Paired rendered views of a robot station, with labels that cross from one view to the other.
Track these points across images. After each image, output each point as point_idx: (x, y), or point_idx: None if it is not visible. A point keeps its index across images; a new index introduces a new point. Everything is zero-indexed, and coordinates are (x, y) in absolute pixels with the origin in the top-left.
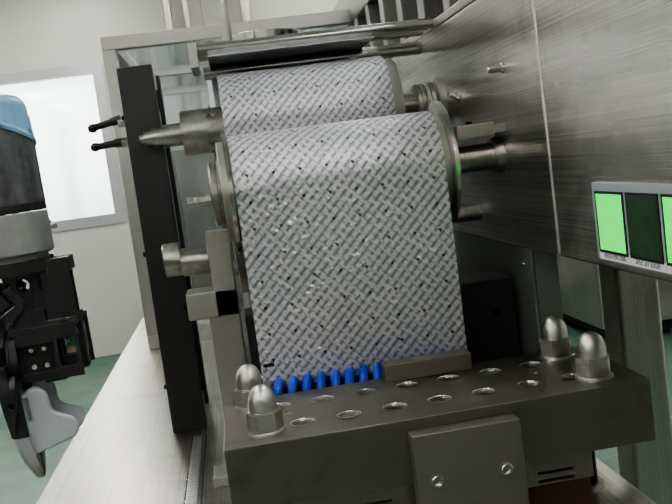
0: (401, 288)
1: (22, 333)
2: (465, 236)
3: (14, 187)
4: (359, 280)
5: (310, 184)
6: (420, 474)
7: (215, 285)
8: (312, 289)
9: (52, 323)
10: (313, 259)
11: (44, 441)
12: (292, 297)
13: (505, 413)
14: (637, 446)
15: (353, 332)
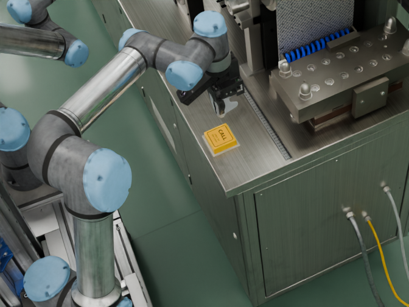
0: (332, 11)
1: (226, 88)
2: None
3: (226, 49)
4: (318, 13)
5: None
6: (357, 101)
7: (252, 15)
8: (300, 21)
9: (234, 81)
10: (302, 11)
11: (227, 110)
12: (293, 25)
13: (383, 75)
14: (397, 13)
15: (313, 30)
